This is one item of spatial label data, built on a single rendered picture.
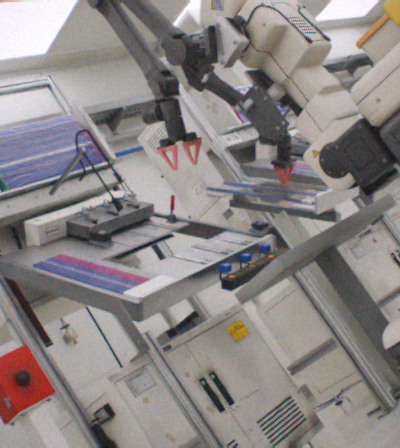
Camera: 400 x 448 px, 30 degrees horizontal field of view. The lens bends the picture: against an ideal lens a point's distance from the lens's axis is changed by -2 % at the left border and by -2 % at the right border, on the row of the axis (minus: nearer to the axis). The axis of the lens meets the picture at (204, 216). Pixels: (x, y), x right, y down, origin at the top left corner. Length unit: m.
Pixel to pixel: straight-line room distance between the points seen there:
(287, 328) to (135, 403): 1.51
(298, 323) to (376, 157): 1.87
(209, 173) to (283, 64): 1.65
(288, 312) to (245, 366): 1.04
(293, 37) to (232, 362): 1.16
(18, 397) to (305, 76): 1.18
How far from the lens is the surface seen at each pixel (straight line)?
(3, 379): 2.04
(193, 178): 3.87
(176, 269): 2.44
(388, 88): 1.87
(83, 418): 2.56
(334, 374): 3.74
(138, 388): 2.45
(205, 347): 2.67
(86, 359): 4.44
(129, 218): 2.87
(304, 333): 3.74
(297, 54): 2.19
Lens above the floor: 0.39
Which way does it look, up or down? 11 degrees up
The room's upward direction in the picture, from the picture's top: 35 degrees counter-clockwise
